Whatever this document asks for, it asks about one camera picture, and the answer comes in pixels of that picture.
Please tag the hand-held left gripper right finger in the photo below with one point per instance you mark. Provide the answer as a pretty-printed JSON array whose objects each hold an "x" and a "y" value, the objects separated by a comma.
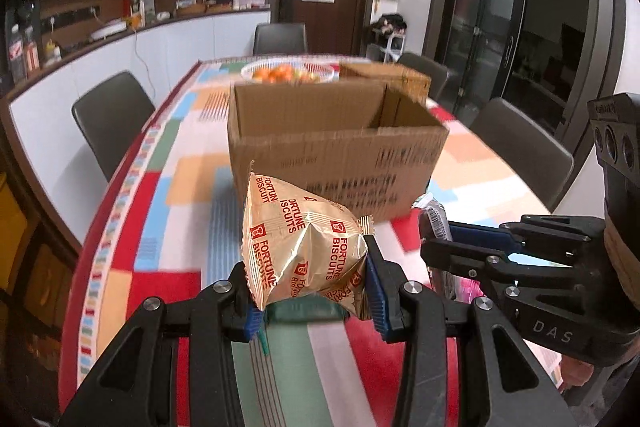
[{"x": 377, "y": 302}]

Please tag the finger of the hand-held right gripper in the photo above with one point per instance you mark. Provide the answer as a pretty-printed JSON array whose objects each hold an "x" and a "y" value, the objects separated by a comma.
[
  {"x": 480, "y": 234},
  {"x": 465, "y": 257}
]

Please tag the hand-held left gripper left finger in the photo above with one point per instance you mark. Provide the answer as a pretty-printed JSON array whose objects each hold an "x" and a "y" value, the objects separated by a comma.
[{"x": 250, "y": 327}]

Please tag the long black snack packet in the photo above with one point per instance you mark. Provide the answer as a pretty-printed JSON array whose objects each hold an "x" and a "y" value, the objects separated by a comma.
[{"x": 435, "y": 217}]

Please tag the gold biscuit packet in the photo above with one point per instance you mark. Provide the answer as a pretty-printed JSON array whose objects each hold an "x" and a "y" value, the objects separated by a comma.
[{"x": 300, "y": 247}]

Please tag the large cardboard box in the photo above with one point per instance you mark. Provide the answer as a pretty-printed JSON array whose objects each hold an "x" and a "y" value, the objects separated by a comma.
[{"x": 340, "y": 162}]

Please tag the pink snack packet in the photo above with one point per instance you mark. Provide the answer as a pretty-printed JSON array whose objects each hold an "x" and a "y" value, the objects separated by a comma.
[{"x": 472, "y": 291}]

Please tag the grey dining chair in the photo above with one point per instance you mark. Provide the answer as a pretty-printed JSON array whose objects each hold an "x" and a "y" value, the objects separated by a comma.
[
  {"x": 425, "y": 69},
  {"x": 279, "y": 39},
  {"x": 525, "y": 152},
  {"x": 115, "y": 117}
]

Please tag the black glass sliding door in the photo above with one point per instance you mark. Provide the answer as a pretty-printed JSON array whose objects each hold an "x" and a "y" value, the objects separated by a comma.
[{"x": 500, "y": 32}]

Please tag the white stool with bag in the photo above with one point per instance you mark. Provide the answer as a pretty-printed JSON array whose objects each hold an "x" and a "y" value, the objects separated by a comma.
[{"x": 387, "y": 32}]

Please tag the dark glass display cabinet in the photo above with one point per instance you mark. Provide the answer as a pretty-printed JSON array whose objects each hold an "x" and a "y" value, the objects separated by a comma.
[{"x": 30, "y": 287}]

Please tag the white bowl of oranges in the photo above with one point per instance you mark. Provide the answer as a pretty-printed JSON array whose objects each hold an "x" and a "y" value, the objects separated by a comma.
[{"x": 287, "y": 72}]

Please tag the white sideboard counter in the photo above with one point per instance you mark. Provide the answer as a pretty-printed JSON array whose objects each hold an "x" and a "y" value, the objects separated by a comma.
[{"x": 40, "y": 127}]

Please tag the flat white kitchen scale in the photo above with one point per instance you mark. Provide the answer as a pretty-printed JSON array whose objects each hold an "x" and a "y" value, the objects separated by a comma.
[{"x": 109, "y": 32}]

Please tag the small yellow bottle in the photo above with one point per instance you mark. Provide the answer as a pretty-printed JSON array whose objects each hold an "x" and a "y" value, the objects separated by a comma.
[{"x": 52, "y": 52}]

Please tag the short water bottle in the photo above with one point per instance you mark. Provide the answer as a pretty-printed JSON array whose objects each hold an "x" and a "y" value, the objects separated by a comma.
[{"x": 31, "y": 52}]

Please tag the tall water bottle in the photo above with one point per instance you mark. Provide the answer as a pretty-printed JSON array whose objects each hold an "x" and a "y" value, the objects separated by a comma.
[{"x": 16, "y": 54}]

